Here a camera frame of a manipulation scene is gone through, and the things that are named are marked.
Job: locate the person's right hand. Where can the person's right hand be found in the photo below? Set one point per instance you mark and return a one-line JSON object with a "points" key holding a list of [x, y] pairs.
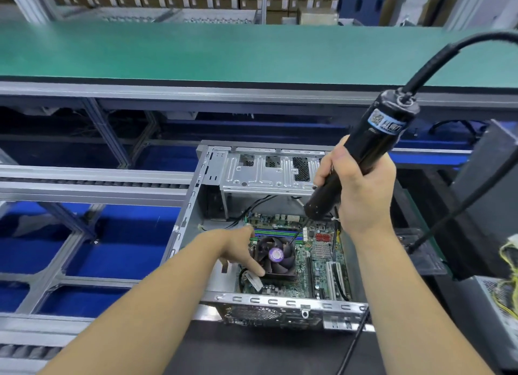
{"points": [[368, 200]]}

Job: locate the person's left hand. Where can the person's left hand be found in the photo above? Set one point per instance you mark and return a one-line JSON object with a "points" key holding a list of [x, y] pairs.
{"points": [[231, 245]]}

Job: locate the black CPU cooler fan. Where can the black CPU cooler fan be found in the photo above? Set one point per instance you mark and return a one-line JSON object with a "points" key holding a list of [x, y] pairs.
{"points": [[277, 257]]}

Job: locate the grey metal computer case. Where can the grey metal computer case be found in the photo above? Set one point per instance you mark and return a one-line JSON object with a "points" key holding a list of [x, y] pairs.
{"points": [[210, 192]]}

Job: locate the green motherboard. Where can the green motherboard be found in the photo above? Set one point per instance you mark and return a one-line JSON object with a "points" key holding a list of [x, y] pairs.
{"points": [[324, 265]]}

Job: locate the person's right forearm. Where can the person's right forearm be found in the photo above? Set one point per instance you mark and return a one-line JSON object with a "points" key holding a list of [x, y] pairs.
{"points": [[421, 318]]}

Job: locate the person's left forearm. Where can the person's left forearm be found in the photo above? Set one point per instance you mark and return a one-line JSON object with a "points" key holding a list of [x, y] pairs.
{"points": [[137, 318]]}

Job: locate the clear plastic screw tray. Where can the clear plastic screw tray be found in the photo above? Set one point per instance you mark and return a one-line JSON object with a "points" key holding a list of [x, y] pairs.
{"points": [[425, 253]]}

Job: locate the grey power supply unit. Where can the grey power supply unit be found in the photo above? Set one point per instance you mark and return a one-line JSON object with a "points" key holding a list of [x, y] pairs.
{"points": [[495, 318]]}

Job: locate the green conveyor belt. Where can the green conveyor belt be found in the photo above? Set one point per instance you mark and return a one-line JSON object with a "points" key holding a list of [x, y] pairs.
{"points": [[162, 55]]}

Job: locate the grey flat metal rail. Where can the grey flat metal rail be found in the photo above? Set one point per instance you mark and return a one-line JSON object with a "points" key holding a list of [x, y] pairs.
{"points": [[89, 184]]}

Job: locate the grey roller conveyor rail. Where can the grey roller conveyor rail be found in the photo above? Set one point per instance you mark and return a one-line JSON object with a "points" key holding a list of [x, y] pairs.
{"points": [[32, 342]]}

